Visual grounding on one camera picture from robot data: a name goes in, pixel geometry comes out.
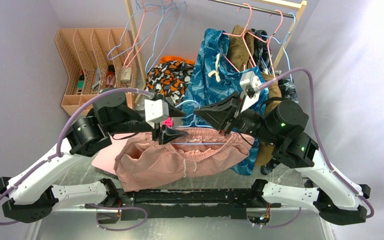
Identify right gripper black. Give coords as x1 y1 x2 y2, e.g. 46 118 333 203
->
194 90 281 146

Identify light blue wire hanger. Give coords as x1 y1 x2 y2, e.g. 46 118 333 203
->
173 100 225 145

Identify pink shorts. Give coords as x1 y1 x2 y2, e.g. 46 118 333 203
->
113 130 255 192

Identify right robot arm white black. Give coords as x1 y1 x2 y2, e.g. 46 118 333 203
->
194 92 374 226

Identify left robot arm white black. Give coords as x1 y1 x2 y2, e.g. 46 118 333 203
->
0 88 185 225

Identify blue shark print shorts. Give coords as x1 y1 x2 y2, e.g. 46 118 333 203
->
183 28 269 176

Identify orange camouflage shorts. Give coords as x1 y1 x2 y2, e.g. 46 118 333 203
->
145 56 195 105

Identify brown shorts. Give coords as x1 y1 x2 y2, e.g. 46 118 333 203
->
227 25 279 172

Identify pink hanger with blue shorts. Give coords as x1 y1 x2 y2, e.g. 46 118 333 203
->
222 3 256 73

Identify dark grey patterned shorts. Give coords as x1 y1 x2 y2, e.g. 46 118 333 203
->
245 28 299 176

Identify blue hanger with grey shorts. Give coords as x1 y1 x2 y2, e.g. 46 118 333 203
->
260 12 297 82

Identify pink hanger with brown shorts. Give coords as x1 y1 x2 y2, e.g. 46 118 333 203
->
246 9 284 78

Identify pink hanger on left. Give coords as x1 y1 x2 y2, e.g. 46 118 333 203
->
123 0 178 70

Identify pink flat board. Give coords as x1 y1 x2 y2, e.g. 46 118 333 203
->
91 147 121 175

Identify peach plastic file organizer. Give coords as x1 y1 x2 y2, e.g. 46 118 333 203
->
55 28 141 116

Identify wooden clothes rack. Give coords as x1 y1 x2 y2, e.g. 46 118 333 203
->
123 0 308 105

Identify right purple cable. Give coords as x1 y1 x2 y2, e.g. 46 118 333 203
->
257 67 376 220

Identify purple cable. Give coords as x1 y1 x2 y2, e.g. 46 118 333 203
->
0 87 155 226
257 67 376 220

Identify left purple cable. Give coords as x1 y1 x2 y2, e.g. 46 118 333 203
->
0 87 155 226

